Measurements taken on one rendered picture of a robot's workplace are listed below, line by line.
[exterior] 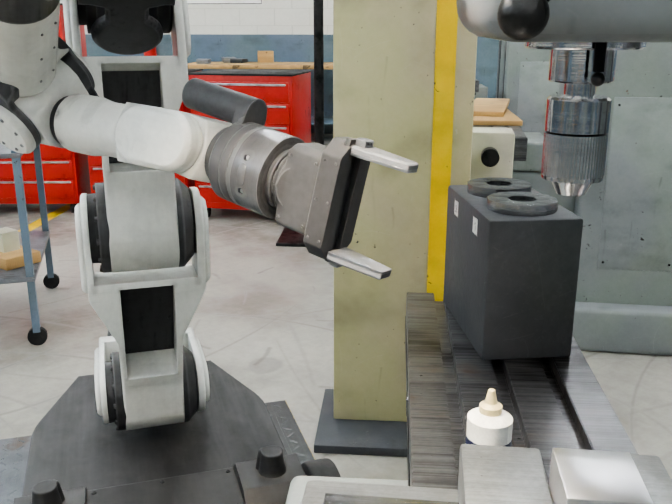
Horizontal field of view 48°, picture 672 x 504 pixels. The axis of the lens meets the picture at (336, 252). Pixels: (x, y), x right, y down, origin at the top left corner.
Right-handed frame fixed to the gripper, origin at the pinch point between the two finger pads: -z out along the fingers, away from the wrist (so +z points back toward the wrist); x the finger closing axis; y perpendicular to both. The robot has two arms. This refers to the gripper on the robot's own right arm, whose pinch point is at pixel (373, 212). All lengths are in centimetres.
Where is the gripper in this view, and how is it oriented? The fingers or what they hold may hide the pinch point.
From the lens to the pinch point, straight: 73.4
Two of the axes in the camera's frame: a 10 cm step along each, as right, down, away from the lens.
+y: 5.6, -1.4, 8.2
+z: -8.0, -3.4, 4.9
